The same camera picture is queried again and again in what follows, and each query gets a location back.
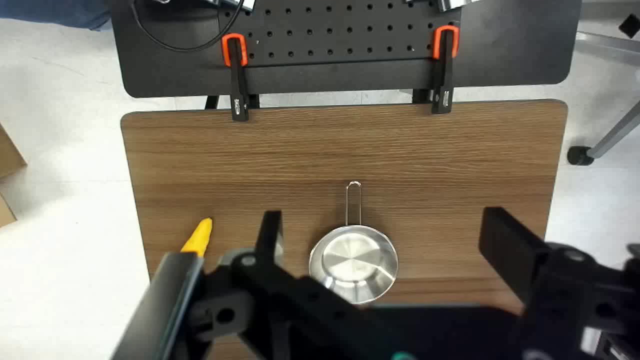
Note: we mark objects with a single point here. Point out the yellow carrot plush toy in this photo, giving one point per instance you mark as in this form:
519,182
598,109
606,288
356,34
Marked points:
201,237

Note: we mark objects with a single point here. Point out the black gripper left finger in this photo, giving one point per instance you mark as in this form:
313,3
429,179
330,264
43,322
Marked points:
269,237

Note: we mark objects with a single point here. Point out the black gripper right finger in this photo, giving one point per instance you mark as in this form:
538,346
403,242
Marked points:
511,248

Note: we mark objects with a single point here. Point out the black perforated board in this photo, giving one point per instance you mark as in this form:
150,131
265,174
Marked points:
170,48

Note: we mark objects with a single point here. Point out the orange black clamp left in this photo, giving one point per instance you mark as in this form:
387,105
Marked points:
234,54

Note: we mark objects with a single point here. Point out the cardboard box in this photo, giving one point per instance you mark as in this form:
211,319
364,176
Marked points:
10,163

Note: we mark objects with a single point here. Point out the orange black clamp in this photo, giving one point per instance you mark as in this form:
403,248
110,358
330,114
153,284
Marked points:
445,48
234,54

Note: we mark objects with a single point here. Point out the silver metal pan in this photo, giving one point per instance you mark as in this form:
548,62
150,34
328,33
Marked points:
355,261

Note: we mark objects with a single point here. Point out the orange black clamp right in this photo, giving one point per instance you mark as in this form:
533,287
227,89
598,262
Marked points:
445,48

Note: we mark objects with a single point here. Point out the grey office chair base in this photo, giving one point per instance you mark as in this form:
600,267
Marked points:
631,121

